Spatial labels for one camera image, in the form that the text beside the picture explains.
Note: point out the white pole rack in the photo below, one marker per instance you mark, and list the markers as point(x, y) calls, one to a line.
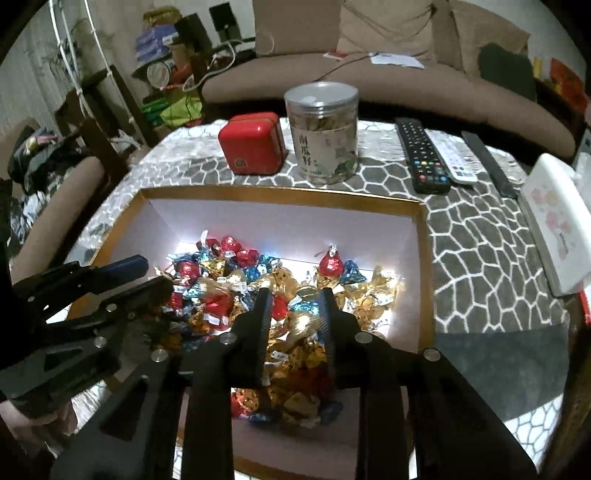
point(76, 69)

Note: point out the white remote control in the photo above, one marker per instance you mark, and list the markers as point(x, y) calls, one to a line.
point(455, 161)

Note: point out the slim black remote control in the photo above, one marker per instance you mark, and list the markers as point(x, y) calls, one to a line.
point(489, 164)

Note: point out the clear plastic jar of seeds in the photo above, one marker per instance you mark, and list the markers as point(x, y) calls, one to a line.
point(323, 138)

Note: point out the dark wooden chair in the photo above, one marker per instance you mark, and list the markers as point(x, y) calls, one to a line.
point(92, 124)

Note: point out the cardboard box with white inside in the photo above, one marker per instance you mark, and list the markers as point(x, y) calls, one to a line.
point(277, 217)

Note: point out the white paper sheet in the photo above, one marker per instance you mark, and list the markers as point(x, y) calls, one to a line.
point(397, 60)

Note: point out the brown armchair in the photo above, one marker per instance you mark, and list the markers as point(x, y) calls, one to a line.
point(64, 203)

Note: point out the red square tin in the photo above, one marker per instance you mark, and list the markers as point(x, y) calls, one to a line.
point(249, 145)

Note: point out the round metal tin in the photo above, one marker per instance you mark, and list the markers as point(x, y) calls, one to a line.
point(159, 74)

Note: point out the brown sofa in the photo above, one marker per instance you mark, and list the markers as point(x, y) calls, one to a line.
point(415, 92)

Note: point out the pile of foil-wrapped chocolates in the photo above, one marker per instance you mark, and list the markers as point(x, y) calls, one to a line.
point(281, 279)

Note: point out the red packages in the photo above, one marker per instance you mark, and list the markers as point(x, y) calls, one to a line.
point(570, 81)

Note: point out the dark green cushion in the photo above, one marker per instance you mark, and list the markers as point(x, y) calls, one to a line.
point(508, 71)

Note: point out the red card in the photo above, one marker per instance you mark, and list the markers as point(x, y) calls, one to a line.
point(334, 55)

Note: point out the pile of clothes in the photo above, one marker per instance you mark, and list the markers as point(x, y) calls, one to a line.
point(41, 157)

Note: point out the green bag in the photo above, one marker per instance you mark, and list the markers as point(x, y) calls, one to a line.
point(175, 110)

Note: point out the white tissue box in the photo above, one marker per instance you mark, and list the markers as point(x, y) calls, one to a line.
point(558, 221)

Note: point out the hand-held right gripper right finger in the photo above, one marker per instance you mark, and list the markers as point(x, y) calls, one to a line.
point(327, 318)

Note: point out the black speaker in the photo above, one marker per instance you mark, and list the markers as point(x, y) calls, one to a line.
point(220, 21)

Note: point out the beige sofa cushion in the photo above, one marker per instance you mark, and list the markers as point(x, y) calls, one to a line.
point(485, 25)
point(388, 27)

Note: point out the person's left hand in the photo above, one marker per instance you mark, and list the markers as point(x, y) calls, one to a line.
point(41, 429)

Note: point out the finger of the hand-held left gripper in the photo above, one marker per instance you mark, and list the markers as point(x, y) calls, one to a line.
point(138, 295)
point(123, 266)

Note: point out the purple boxes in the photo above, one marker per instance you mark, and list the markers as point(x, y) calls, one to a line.
point(152, 44)

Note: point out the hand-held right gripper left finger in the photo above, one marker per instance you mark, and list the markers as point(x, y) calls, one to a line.
point(264, 318)

